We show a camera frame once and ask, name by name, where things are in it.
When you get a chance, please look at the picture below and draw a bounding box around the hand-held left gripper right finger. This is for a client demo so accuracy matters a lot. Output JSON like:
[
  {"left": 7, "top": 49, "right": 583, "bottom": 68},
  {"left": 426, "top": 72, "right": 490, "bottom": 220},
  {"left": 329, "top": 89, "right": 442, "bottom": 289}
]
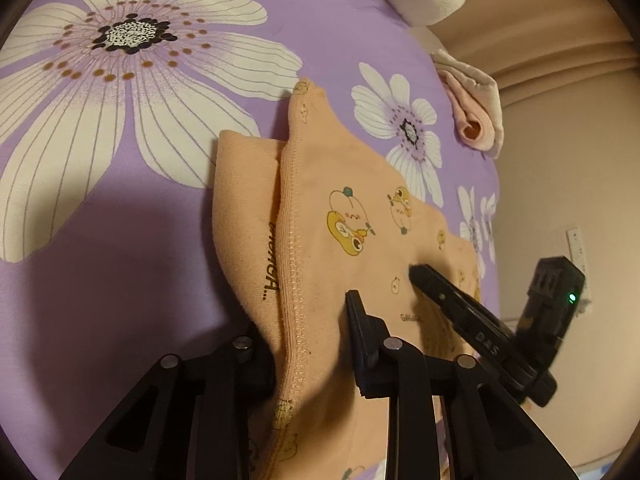
[{"left": 345, "top": 290, "right": 577, "bottom": 480}]

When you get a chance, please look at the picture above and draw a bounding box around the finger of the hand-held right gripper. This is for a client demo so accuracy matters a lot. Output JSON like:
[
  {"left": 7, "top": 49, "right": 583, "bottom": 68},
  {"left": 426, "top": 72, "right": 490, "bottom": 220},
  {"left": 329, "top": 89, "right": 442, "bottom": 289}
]
[{"left": 410, "top": 264, "right": 558, "bottom": 408}]

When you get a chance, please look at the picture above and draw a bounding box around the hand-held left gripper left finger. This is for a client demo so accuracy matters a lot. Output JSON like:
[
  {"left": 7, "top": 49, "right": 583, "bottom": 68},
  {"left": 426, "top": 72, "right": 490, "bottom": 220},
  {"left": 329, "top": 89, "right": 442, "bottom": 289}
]
[{"left": 59, "top": 335, "right": 277, "bottom": 480}]

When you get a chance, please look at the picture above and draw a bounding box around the orange cartoon print shirt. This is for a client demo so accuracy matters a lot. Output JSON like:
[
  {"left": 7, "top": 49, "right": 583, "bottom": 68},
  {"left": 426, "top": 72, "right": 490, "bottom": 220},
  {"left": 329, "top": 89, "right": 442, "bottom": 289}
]
[{"left": 212, "top": 77, "right": 485, "bottom": 480}]

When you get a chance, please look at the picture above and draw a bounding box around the purple floral bedsheet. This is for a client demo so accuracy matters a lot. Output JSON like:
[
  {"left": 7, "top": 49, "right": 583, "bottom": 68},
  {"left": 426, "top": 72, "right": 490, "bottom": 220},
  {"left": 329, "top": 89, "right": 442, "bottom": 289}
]
[{"left": 0, "top": 0, "right": 502, "bottom": 480}]

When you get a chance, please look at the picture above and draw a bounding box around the pink fleece-lined folded garment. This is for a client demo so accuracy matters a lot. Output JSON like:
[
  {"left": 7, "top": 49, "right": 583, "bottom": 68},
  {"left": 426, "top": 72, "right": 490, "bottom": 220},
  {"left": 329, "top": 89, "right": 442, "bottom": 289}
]
[{"left": 431, "top": 49, "right": 507, "bottom": 161}]

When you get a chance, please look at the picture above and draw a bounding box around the beige curtain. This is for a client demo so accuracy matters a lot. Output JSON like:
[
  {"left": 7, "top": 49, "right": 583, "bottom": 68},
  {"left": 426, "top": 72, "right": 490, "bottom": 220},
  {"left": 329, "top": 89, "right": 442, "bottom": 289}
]
[{"left": 450, "top": 0, "right": 640, "bottom": 111}]

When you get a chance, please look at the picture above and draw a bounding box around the white wall socket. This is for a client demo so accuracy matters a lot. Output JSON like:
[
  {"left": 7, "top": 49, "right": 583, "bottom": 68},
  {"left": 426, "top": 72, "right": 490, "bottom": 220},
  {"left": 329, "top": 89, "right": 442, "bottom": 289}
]
[{"left": 565, "top": 227, "right": 595, "bottom": 307}]

